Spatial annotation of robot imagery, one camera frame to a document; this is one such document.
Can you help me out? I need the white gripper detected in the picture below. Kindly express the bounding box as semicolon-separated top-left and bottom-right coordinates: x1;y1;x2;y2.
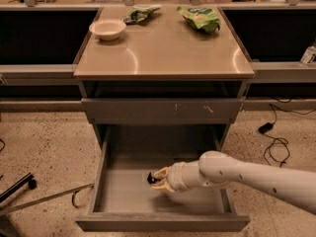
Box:
151;162;190;193

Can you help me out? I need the bright green chip bag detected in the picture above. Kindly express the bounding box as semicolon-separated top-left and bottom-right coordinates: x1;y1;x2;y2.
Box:
177;7;220;34

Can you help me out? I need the black cable with adapter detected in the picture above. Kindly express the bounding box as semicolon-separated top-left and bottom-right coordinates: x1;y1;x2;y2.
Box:
258;97;316;169

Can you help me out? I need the crumpled green snack bag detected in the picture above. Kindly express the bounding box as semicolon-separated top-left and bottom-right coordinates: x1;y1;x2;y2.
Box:
121;6;161;25

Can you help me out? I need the black rxbar chocolate bar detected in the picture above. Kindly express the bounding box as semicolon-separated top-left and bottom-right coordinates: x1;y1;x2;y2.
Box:
147;173;160;185

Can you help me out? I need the clear plastic water bottle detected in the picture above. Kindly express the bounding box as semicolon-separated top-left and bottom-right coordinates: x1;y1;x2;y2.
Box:
300;43;316;66

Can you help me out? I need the grey metal rod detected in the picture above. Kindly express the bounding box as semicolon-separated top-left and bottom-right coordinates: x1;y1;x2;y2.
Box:
0;183;94;216

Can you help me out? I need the black caster leg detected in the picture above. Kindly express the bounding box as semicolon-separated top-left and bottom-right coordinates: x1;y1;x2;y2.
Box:
0;173;37;202

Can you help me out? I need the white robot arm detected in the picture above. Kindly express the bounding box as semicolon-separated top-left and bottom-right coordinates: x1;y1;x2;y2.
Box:
147;151;316;214

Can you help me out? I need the grey drawer cabinet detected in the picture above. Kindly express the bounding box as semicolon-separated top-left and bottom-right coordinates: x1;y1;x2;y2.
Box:
74;5;254;148

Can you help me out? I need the open grey middle drawer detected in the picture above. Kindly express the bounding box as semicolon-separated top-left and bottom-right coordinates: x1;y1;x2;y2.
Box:
76;125;250;232

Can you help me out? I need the white bowl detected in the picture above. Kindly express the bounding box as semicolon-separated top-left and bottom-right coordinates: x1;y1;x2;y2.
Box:
89;19;126;40

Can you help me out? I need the closed grey top drawer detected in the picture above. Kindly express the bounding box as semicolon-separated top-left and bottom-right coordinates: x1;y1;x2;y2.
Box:
82;98;242;125

